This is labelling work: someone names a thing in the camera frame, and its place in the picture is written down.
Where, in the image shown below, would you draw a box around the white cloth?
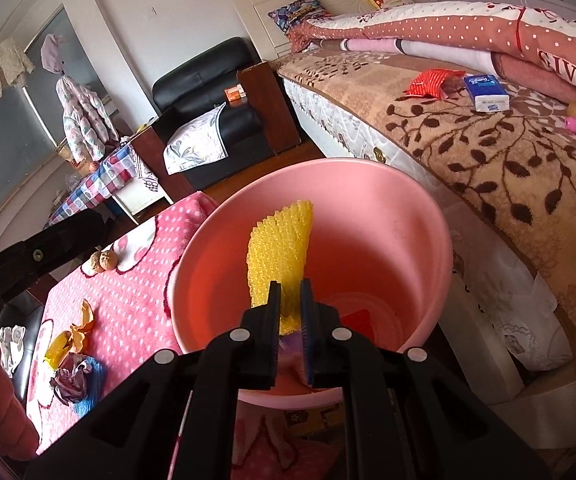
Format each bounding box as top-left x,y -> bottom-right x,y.
0,325 -> 27,377

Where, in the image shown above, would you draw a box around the pink bucket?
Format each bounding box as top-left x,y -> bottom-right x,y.
170,157 -> 453,411

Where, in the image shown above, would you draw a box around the red packet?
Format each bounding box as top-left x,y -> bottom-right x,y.
402,67 -> 468,99

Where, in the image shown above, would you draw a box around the colourful cartoon pillow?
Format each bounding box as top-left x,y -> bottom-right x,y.
268,0 -> 333,36

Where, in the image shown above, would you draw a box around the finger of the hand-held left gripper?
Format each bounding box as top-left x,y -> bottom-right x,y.
0,207 -> 109,312

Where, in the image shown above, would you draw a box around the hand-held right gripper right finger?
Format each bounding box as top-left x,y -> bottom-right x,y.
299,280 -> 551,480

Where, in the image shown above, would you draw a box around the blue foam net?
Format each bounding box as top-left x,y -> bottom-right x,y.
65,357 -> 107,415

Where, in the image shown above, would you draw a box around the bed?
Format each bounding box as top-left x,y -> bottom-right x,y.
233,0 -> 576,466

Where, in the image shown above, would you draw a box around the checkered cloth side table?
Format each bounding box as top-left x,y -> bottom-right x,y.
45,140 -> 161,227

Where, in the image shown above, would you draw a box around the orange peel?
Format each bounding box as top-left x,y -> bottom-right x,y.
68,299 -> 95,354

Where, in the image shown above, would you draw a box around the pink printed cushion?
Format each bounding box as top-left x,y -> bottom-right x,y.
230,400 -> 353,480

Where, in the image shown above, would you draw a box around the yellow foam net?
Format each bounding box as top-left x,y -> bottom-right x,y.
246,200 -> 315,336

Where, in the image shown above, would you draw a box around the lilac hat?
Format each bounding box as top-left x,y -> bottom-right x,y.
40,34 -> 67,75

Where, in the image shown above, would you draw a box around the floral cloth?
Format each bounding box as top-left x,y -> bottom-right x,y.
163,101 -> 229,175

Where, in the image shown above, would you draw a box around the pink polka dot blanket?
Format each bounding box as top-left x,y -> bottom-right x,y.
25,191 -> 219,456

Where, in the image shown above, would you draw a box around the window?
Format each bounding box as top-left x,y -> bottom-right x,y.
0,2 -> 110,241

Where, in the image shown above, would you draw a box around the yellow wrapper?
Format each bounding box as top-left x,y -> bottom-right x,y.
44,331 -> 72,367

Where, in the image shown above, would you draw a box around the white desk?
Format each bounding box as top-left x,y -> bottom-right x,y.
110,175 -> 173,226

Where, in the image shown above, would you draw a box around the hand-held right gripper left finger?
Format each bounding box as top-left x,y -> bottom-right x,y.
25,281 -> 283,480

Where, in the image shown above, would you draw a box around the pastel puffer jacket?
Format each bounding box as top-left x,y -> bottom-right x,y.
55,75 -> 119,161

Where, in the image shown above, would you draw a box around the black leather armchair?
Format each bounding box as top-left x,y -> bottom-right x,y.
130,36 -> 303,191

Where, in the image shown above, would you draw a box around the blue tissue pack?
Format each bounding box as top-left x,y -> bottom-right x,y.
464,74 -> 511,113

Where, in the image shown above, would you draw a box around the dotted pink quilt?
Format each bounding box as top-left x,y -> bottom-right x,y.
288,0 -> 576,126

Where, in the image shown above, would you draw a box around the crumpled paper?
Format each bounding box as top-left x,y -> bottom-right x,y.
49,352 -> 92,406

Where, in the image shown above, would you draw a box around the beige sweater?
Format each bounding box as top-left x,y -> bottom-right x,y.
0,37 -> 35,112

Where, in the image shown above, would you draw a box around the brown leaf blanket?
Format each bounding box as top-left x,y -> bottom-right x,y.
278,50 -> 576,441

